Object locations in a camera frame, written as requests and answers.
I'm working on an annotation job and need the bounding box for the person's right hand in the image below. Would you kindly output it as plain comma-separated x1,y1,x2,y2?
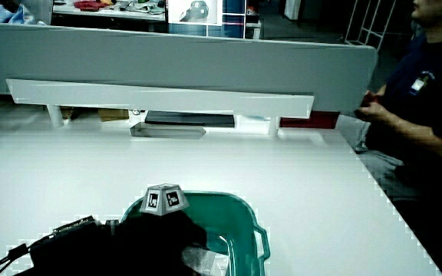
120,183,208,276

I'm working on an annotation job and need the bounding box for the teal plastic basin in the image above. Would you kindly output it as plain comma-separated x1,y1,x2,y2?
120,191,272,276

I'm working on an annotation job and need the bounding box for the silver metal tray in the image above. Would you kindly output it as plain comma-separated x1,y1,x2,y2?
130,122,207,140

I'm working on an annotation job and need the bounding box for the black flat device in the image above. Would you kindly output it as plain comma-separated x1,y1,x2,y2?
144,110,236,129

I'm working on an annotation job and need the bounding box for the brown cardboard box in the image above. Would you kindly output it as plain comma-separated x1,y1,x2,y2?
97,108,130,123

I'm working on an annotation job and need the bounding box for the white shelf riser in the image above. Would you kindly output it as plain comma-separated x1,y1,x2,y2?
5,78,315,137

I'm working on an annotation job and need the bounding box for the grey partition panel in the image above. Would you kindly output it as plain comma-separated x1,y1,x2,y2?
0,21,378,113

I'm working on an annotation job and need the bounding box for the red box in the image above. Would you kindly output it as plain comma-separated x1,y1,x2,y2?
279,110,340,130

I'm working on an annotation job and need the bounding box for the white poster board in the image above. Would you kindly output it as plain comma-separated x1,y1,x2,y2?
167,0,224,27

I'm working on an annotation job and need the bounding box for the red cloth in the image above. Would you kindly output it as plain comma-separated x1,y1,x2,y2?
73,0,107,12

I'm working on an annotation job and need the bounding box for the blue cloth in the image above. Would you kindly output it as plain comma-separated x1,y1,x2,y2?
0,3,38,25

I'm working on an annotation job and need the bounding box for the white metal rack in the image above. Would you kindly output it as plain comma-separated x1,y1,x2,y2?
344,0,397,51

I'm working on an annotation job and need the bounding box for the black cable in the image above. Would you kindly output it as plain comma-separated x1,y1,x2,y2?
0,242,31,276

